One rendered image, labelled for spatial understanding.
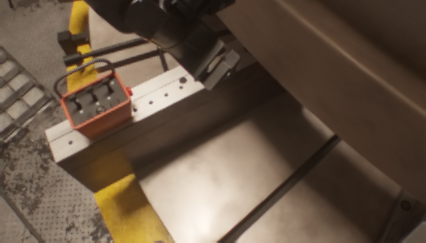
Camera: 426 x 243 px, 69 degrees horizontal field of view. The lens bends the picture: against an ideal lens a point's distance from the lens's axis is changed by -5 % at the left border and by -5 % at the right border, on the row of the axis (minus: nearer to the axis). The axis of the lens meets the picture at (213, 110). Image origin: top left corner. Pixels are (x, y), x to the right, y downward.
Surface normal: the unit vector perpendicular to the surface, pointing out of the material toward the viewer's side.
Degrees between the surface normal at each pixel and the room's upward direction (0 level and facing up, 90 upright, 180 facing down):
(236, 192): 0
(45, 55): 0
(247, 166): 0
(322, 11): 18
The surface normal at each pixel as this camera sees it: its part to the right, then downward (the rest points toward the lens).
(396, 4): -0.68, 0.27
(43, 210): -0.02, -0.49
